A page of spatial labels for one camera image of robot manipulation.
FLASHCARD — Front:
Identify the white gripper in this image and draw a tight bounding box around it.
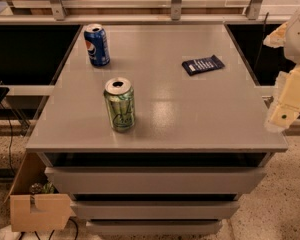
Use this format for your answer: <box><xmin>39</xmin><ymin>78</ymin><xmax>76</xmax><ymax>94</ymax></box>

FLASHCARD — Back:
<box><xmin>263</xmin><ymin>7</ymin><xmax>300</xmax><ymax>133</ymax></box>

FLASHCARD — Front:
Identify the dark blue rxbar wrapper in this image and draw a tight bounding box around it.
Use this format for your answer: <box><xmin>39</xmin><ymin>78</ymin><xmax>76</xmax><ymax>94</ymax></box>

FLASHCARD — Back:
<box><xmin>182</xmin><ymin>55</ymin><xmax>225</xmax><ymax>76</ymax></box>

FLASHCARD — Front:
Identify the green soda can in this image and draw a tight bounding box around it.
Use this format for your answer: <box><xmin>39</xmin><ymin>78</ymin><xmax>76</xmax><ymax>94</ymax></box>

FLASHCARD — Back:
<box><xmin>103</xmin><ymin>77</ymin><xmax>135</xmax><ymax>132</ymax></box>

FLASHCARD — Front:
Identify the blue pepsi can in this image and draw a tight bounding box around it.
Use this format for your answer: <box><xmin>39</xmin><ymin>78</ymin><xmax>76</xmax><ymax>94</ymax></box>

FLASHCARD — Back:
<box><xmin>84</xmin><ymin>24</ymin><xmax>110</xmax><ymax>67</ymax></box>

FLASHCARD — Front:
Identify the grey middle drawer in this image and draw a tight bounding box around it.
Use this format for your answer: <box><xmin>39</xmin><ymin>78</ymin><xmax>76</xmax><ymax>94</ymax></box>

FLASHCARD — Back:
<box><xmin>71</xmin><ymin>201</ymin><xmax>239</xmax><ymax>220</ymax></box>

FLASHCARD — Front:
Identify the grey drawer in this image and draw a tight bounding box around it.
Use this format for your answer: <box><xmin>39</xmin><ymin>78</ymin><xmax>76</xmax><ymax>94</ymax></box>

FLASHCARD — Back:
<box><xmin>45</xmin><ymin>167</ymin><xmax>265</xmax><ymax>194</ymax></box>
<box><xmin>86</xmin><ymin>221</ymin><xmax>222</xmax><ymax>235</ymax></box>
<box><xmin>71</xmin><ymin>201</ymin><xmax>239</xmax><ymax>220</ymax></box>

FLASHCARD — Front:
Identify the grey top drawer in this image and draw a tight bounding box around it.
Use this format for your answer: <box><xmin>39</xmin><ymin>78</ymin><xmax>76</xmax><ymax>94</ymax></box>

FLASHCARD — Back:
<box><xmin>45</xmin><ymin>167</ymin><xmax>265</xmax><ymax>194</ymax></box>

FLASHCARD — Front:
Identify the grey bottom drawer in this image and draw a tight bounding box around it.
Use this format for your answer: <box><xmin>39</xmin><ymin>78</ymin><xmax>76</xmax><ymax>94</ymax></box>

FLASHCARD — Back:
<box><xmin>86</xmin><ymin>221</ymin><xmax>222</xmax><ymax>235</ymax></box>

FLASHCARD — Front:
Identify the cardboard box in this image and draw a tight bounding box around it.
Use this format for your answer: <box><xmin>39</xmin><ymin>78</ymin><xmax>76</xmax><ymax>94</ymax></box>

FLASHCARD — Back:
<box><xmin>6</xmin><ymin>153</ymin><xmax>72</xmax><ymax>232</ymax></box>

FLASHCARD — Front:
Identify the black hanging cable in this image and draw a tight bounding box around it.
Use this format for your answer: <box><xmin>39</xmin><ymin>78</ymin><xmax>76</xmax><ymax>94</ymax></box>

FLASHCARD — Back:
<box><xmin>253</xmin><ymin>12</ymin><xmax>270</xmax><ymax>75</ymax></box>

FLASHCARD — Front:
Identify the metal shelf frame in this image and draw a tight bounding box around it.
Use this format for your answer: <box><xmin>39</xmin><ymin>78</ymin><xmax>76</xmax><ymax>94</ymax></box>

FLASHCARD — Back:
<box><xmin>0</xmin><ymin>0</ymin><xmax>300</xmax><ymax>25</ymax></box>

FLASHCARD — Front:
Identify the black cable on floor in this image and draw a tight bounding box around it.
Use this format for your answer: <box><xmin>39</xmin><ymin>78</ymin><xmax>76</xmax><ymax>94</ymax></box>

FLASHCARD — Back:
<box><xmin>0</xmin><ymin>100</ymin><xmax>18</xmax><ymax>177</ymax></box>

